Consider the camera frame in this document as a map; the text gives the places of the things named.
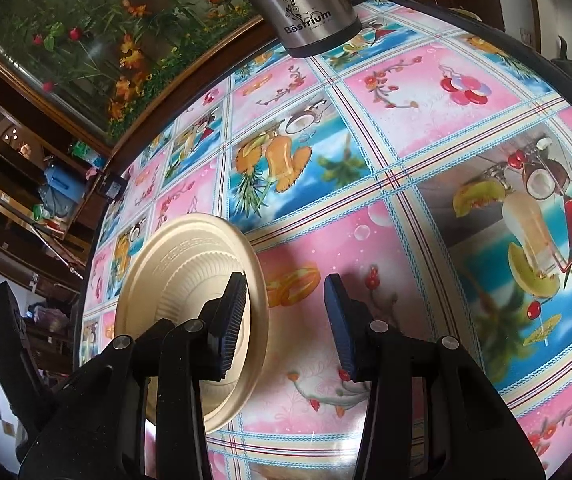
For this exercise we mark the framed flower picture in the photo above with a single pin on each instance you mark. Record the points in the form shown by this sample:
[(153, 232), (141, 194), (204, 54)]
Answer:
[(91, 25)]

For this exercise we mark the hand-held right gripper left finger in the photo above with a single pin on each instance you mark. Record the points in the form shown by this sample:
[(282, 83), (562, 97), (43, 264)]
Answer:
[(231, 320)]

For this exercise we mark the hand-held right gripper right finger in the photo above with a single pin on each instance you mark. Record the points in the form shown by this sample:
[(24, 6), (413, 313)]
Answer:
[(341, 320)]

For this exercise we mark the blue plastic container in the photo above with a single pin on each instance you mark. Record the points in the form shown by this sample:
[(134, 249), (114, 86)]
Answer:
[(63, 182)]

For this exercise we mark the small black box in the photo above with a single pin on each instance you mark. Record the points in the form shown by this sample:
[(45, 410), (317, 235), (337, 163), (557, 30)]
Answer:
[(111, 187)]

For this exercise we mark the printed fruit tablecloth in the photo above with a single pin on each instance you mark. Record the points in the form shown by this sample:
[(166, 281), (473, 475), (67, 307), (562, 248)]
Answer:
[(416, 210)]

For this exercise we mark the green packet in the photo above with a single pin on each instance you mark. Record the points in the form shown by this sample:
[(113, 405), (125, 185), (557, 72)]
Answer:
[(81, 150)]

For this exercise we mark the dark jug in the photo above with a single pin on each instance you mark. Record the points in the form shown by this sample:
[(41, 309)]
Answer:
[(566, 62)]

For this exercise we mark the large beige ribbed plate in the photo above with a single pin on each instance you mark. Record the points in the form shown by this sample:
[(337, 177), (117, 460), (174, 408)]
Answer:
[(176, 270)]

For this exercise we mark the stainless steel thermos flask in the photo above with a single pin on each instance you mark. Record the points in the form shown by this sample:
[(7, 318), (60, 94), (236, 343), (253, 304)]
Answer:
[(306, 10)]

